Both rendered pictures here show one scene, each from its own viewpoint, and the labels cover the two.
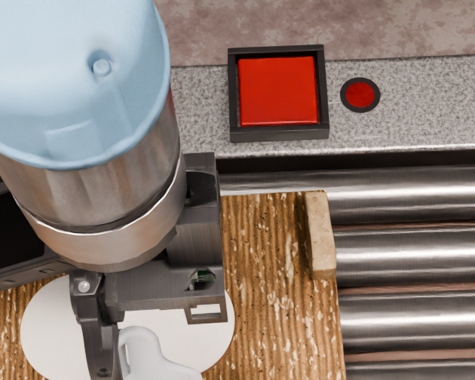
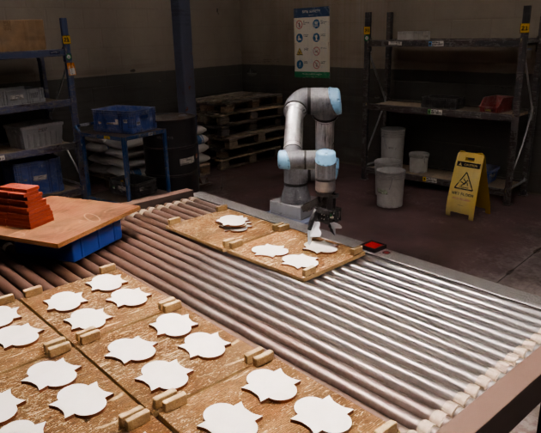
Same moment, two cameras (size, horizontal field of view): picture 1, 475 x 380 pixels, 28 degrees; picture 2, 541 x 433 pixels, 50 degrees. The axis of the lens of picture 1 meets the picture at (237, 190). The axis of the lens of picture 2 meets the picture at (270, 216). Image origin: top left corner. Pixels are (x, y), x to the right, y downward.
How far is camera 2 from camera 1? 1.95 m
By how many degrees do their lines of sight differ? 57
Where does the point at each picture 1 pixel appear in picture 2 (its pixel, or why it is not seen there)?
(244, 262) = (343, 251)
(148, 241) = (324, 190)
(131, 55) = (328, 155)
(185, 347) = (325, 250)
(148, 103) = (328, 162)
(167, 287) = (324, 210)
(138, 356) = (316, 226)
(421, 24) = not seen: hidden behind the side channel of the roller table
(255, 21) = not seen: hidden behind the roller
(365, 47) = not seen: hidden behind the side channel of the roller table
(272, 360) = (335, 257)
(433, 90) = (398, 256)
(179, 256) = (327, 205)
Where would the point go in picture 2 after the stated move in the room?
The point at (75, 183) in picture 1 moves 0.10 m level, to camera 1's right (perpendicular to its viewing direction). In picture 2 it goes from (319, 168) to (341, 173)
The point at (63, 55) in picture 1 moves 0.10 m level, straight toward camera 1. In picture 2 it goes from (324, 152) to (313, 157)
